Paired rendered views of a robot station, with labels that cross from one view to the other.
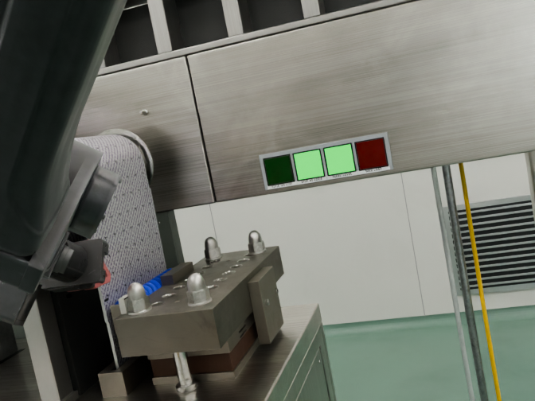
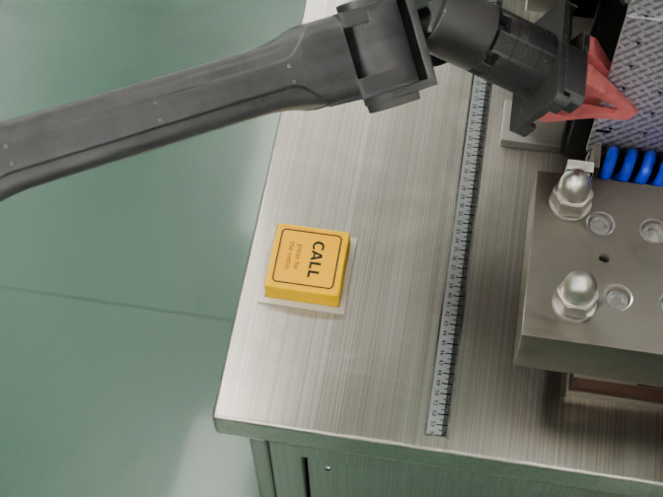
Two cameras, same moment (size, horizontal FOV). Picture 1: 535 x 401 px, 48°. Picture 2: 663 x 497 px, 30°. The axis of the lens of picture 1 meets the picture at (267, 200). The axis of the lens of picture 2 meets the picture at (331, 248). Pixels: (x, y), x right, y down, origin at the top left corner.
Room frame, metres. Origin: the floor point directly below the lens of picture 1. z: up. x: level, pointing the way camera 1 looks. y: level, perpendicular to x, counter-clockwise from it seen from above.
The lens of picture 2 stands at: (0.63, -0.31, 1.93)
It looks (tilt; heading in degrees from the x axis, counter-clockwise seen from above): 60 degrees down; 84
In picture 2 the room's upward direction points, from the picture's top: 1 degrees counter-clockwise
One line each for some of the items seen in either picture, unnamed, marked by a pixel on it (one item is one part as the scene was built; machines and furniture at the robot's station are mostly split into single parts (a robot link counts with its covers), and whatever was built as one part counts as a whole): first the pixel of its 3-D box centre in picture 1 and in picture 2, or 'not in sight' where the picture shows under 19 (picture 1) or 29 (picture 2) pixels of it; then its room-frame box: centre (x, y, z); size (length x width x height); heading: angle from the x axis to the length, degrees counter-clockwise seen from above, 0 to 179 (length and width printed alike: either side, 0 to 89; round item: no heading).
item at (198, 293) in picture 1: (197, 287); (578, 290); (0.87, 0.13, 1.05); 0.04 x 0.04 x 0.04
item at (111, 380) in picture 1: (152, 349); not in sight; (1.04, 0.25, 0.92); 0.28 x 0.04 x 0.04; 164
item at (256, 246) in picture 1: (255, 241); not in sight; (1.18, 0.04, 1.05); 0.04 x 0.04 x 0.04
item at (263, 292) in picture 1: (267, 303); not in sight; (1.03, 0.03, 0.96); 0.10 x 0.03 x 0.11; 164
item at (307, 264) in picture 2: not in sight; (308, 264); (0.66, 0.25, 0.91); 0.07 x 0.07 x 0.02; 74
